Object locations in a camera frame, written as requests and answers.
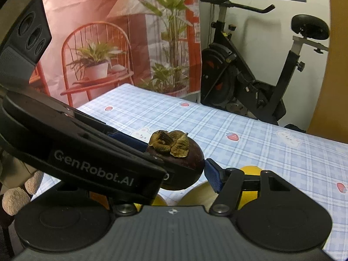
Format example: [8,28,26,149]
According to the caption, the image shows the person's left hand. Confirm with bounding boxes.
[1,170,44,216]

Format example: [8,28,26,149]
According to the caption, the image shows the blue checked tablecloth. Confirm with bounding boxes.
[30,83,348,261]

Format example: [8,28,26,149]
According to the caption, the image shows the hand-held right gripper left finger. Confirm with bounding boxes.
[56,182,138,217]

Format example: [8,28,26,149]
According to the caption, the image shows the yellow-green citrus fruit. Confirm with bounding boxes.
[177,182,219,213]

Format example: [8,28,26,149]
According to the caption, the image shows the large yellow lemon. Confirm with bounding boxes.
[134,195,168,212]
[237,165,264,210]

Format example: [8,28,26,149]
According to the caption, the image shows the black exercise bike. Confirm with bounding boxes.
[198,0,331,128]

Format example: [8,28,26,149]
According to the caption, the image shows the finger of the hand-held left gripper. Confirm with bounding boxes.
[137,154,169,205]
[67,108,149,153]

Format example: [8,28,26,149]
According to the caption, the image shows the dark purple mangosteen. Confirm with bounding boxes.
[147,130,206,191]

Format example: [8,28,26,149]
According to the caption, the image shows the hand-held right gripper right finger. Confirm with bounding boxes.
[205,158,299,217]

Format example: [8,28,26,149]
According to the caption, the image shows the brown wooden door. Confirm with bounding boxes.
[307,0,348,144]

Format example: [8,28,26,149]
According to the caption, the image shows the pink printed backdrop cloth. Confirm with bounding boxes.
[26,0,203,109]

